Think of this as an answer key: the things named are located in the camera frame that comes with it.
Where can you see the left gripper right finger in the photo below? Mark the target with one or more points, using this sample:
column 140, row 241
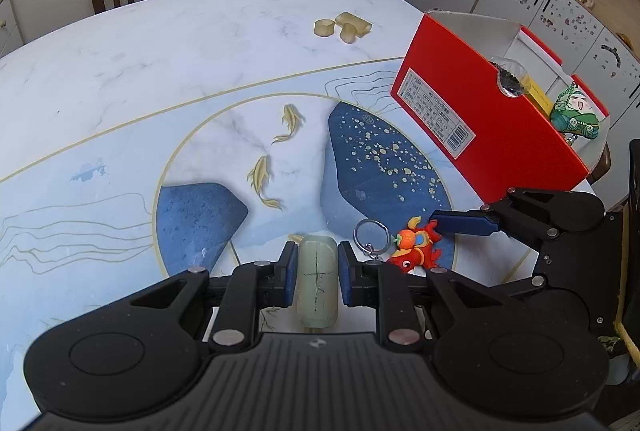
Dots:
column 393, row 296

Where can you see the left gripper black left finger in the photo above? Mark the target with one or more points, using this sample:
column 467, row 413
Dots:
column 251, row 288

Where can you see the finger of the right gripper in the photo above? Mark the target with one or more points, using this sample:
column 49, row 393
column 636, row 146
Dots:
column 472, row 222

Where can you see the red dragon keychain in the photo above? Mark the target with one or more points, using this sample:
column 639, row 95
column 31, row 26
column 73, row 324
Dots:
column 413, row 247

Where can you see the pale green soap bar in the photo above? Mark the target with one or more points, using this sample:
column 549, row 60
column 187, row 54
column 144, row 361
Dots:
column 317, row 283

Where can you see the green white plush charm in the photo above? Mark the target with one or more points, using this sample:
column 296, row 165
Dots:
column 572, row 113

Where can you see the yellow small box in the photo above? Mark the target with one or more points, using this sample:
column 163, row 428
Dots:
column 535, row 95

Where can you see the red white cardboard box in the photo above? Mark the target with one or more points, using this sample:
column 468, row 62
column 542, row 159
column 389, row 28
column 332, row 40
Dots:
column 447, row 84

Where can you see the beige rubber tube piece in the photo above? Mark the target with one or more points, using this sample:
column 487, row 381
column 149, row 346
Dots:
column 352, row 27

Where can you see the white sideboard cabinet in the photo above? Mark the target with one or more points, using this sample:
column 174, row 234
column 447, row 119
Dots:
column 10, row 33

